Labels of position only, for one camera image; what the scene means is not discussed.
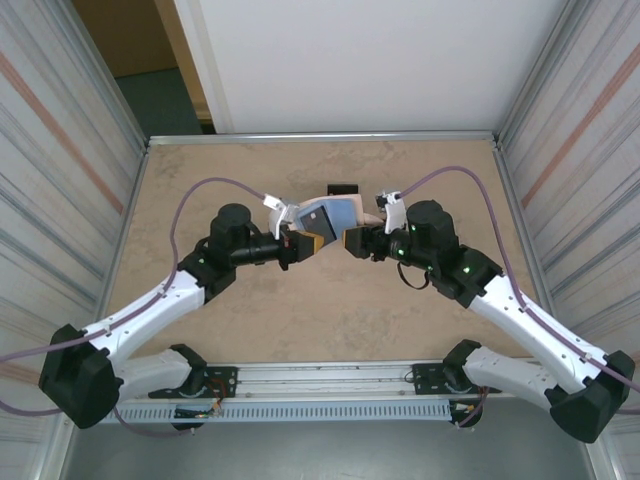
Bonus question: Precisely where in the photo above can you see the grey metal shelf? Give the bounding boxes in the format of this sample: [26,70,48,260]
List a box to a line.
[59,419,609,480]

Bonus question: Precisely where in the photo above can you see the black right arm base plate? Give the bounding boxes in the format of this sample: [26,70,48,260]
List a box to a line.
[409,363,503,397]

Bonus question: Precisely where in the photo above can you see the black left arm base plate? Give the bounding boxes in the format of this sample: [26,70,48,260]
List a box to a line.
[148,365,239,400]

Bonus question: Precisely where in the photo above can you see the blue green card box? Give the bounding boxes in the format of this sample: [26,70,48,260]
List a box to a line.
[322,182,363,200]

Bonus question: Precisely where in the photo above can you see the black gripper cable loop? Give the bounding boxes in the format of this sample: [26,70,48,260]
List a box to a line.
[396,258,428,291]

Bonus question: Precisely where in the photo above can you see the aluminium table end rail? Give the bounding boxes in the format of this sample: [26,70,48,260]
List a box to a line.
[147,130,501,147]

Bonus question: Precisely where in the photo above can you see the aluminium table side rail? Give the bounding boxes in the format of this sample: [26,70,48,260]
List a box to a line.
[83,142,151,366]
[492,139,587,364]

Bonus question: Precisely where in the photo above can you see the slotted grey cable duct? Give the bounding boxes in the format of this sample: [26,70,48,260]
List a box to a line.
[73,402,454,425]

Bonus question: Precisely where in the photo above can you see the translucent corrugated side panel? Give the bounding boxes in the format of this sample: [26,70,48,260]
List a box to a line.
[497,0,640,480]
[0,0,150,480]

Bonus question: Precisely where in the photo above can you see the aluminium mounting rail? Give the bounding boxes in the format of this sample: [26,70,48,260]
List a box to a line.
[58,360,599,404]

